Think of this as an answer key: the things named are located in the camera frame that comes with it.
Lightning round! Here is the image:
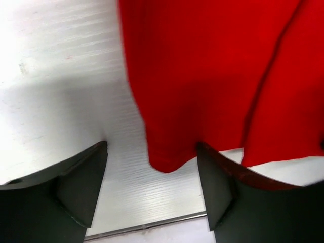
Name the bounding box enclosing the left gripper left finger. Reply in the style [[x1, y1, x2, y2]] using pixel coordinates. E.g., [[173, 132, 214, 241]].
[[1, 141, 108, 243]]

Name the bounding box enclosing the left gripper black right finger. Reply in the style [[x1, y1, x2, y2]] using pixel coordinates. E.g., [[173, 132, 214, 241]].
[[197, 143, 323, 242]]

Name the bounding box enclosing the red t shirt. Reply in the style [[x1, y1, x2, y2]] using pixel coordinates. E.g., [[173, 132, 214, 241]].
[[118, 1, 323, 173]]

